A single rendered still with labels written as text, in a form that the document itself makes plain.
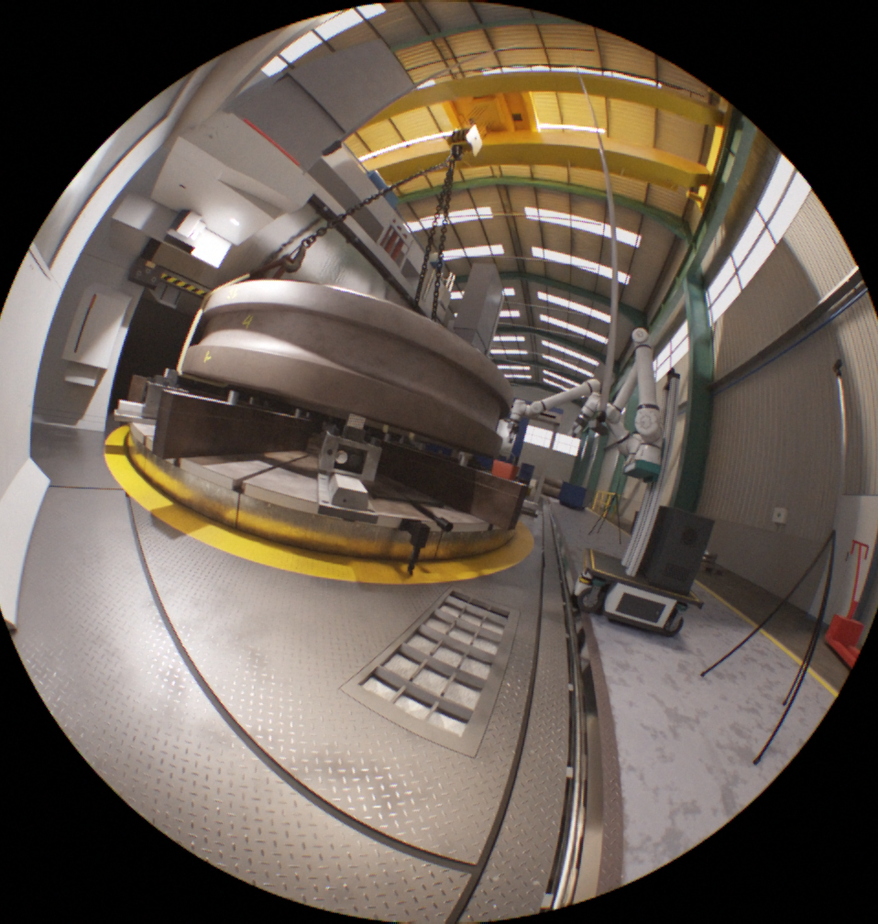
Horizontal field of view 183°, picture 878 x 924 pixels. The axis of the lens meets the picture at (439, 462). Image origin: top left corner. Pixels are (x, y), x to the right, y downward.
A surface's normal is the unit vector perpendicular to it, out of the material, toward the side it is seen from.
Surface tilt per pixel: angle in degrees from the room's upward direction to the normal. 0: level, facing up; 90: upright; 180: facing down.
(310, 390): 90
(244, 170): 90
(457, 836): 0
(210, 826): 0
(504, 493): 90
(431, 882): 0
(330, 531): 90
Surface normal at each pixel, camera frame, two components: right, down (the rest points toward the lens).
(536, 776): 0.28, -0.96
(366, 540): 0.44, 0.17
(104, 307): 0.89, 0.27
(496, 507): -0.64, -0.15
